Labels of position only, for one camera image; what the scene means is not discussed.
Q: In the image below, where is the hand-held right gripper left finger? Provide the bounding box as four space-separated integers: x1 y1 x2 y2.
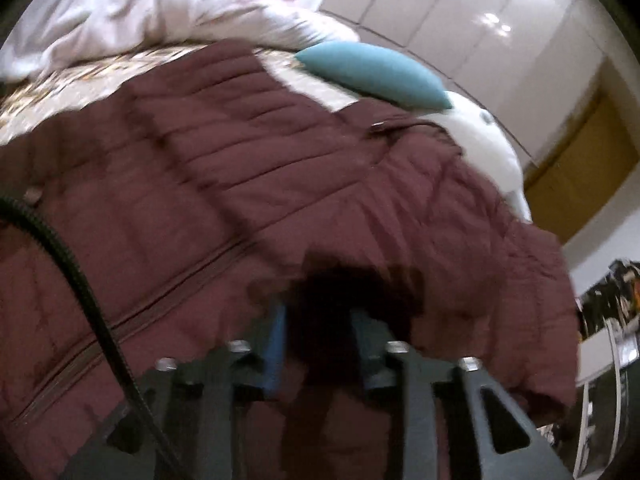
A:
60 302 289 480

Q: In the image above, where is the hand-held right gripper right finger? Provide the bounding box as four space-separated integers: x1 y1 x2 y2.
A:
349 305 576 480

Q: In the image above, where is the maroon quilted jacket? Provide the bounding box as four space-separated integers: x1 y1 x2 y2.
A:
0 37 581 480

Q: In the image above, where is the white pillow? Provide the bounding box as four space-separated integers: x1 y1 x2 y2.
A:
415 89 534 224

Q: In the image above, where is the teal pillow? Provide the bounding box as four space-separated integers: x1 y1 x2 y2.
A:
294 41 454 112

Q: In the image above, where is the wooden door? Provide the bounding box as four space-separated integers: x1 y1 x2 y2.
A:
522 60 640 247

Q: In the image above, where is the patterned beige bedsheet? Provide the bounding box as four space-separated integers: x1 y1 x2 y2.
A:
0 42 362 147

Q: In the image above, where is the white wardrobe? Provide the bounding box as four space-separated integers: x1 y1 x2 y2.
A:
317 0 623 171

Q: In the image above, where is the pale pink duvet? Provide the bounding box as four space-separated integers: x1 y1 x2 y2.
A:
0 0 362 84

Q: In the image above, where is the black corrugated cable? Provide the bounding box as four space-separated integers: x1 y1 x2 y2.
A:
0 195 174 480

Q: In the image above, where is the dark wall poster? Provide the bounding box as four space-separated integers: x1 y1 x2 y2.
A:
575 259 640 342

